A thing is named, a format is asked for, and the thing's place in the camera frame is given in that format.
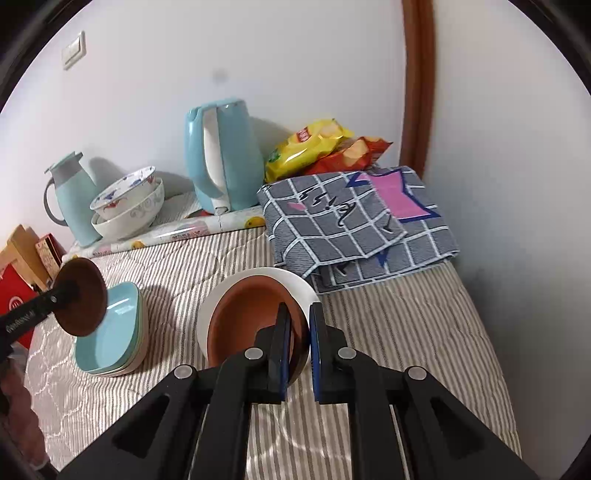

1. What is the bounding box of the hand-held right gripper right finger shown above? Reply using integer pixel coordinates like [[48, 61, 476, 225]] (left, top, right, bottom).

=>
[[308, 302, 541, 480]]

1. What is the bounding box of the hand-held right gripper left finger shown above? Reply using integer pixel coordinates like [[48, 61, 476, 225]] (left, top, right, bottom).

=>
[[55, 302, 294, 480]]

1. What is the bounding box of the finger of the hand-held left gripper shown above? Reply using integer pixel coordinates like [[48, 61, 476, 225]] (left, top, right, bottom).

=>
[[44, 279, 79, 308]]

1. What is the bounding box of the small brown bowl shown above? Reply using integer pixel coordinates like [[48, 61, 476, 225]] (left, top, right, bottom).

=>
[[207, 276, 310, 384], [54, 257, 109, 337]]

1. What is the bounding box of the blue plate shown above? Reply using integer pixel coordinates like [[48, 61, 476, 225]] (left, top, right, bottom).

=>
[[75, 282, 141, 374]]

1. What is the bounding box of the large white bowl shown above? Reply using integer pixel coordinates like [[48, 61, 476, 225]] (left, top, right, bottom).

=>
[[198, 267, 320, 386]]

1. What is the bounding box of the green plate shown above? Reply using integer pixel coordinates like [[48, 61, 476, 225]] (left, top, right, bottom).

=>
[[99, 288, 146, 376]]

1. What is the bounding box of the pink plate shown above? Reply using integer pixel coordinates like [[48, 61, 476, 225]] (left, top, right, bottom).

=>
[[104, 295, 150, 378]]

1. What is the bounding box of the person's left forearm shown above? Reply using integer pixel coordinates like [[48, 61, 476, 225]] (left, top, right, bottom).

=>
[[0, 364, 49, 469]]

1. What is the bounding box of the red paper bag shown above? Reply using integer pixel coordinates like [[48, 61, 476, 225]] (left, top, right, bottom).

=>
[[0, 265, 40, 347]]

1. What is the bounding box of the patterned brown box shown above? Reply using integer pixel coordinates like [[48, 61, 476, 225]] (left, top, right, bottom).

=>
[[34, 233, 68, 278]]

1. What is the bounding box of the brown paper bag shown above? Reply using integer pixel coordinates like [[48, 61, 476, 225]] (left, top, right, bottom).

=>
[[0, 224, 51, 291]]

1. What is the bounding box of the light blue thermos jug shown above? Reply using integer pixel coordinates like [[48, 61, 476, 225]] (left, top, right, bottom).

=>
[[44, 151, 103, 247]]

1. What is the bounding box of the striped quilted blanket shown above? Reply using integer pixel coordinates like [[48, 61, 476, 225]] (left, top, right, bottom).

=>
[[23, 226, 522, 480]]

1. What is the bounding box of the white floral bowl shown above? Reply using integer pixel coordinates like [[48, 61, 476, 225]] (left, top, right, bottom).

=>
[[91, 178, 165, 241]]

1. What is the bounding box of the blue red patterned bowl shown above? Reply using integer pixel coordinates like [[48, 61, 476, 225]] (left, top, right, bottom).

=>
[[89, 166, 158, 221]]

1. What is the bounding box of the folded grey checked cloth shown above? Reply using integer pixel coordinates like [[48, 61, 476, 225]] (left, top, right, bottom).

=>
[[257, 166, 461, 294]]

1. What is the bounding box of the white floral table mat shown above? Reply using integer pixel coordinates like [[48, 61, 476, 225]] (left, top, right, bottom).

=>
[[62, 191, 267, 264]]

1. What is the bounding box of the light blue electric kettle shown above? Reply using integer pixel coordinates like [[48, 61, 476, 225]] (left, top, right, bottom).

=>
[[185, 98, 265, 216]]

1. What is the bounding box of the red chip bag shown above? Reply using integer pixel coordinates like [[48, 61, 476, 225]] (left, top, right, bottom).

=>
[[302, 136, 393, 176]]

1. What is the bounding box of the yellow chip bag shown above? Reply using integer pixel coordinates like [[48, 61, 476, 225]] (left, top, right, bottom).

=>
[[264, 119, 355, 183]]

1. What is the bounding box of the white light switch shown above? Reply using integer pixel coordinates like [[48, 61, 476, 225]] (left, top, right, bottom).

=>
[[61, 31, 88, 71]]

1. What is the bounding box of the brown wooden door frame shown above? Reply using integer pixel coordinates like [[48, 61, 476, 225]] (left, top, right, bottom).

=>
[[401, 0, 437, 178]]

